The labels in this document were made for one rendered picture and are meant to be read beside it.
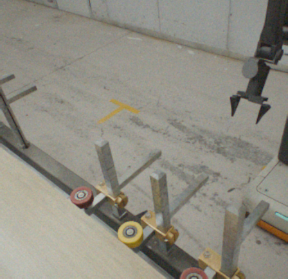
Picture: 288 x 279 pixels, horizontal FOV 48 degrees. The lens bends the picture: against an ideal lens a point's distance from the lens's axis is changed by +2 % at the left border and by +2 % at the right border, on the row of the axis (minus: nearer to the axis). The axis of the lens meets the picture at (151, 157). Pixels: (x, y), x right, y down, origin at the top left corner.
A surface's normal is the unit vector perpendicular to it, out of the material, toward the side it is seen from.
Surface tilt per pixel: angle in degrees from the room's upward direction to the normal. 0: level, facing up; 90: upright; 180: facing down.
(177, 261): 0
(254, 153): 0
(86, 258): 0
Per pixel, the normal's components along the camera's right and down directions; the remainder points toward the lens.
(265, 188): -0.10, -0.73
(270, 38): -0.68, 0.52
